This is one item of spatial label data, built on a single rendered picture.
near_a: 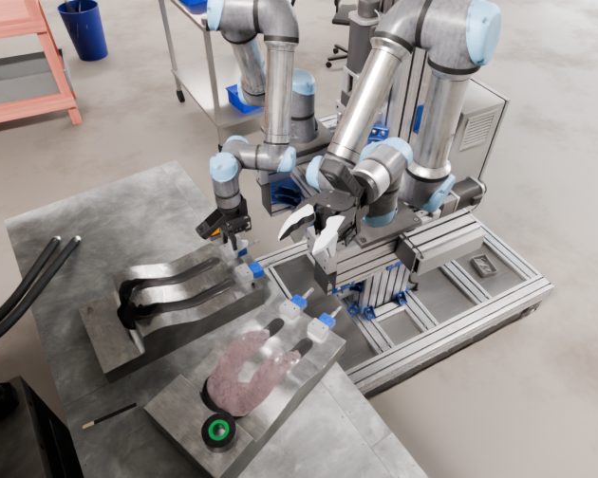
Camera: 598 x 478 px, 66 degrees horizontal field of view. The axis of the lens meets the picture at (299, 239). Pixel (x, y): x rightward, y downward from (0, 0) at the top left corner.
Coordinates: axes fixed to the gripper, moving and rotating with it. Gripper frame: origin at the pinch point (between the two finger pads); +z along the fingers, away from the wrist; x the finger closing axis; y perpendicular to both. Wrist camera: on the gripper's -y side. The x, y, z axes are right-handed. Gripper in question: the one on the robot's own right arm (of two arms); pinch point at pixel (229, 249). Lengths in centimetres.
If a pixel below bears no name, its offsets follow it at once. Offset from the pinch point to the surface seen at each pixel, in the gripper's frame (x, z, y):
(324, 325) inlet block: -39.3, 2.4, 10.0
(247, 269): -11.4, -1.1, 0.5
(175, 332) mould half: -17.9, 2.3, -26.8
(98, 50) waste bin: 376, 82, 42
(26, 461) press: -26, 12, -72
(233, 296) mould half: -16.1, 1.9, -6.9
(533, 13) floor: 220, 90, 497
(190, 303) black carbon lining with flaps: -10.6, 2.5, -18.9
